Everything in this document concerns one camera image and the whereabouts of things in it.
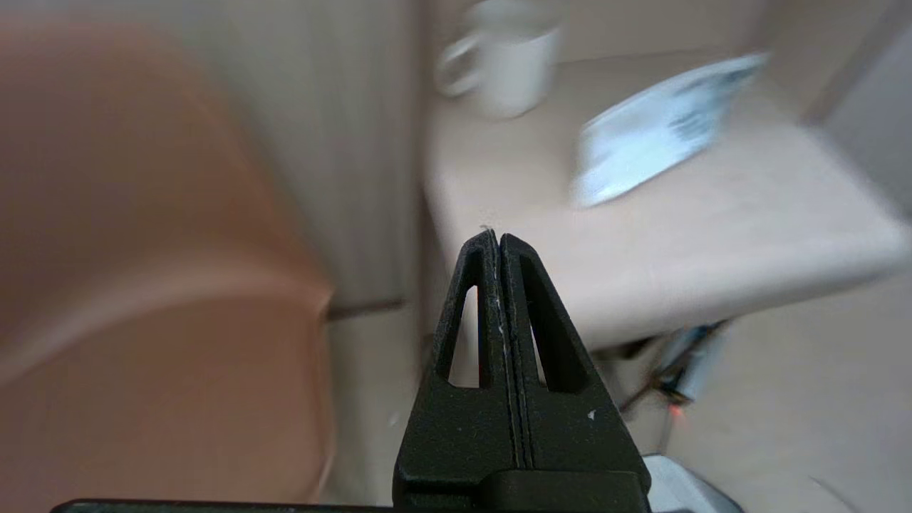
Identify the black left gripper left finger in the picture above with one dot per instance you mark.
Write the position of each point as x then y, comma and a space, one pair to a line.
456, 442

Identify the white ribbed ceramic mug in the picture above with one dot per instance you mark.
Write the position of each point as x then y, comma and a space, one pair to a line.
506, 57

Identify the silver power adapter box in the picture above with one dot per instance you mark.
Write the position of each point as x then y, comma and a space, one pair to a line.
695, 363

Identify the white leaf-print zip pouch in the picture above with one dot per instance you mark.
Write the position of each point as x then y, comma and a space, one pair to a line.
655, 135

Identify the brown upholstered chair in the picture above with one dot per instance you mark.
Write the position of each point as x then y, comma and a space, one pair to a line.
142, 285

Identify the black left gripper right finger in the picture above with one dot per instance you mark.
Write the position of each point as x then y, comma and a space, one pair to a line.
584, 442

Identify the beige wooden hutch desk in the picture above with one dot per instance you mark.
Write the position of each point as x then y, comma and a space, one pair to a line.
677, 214

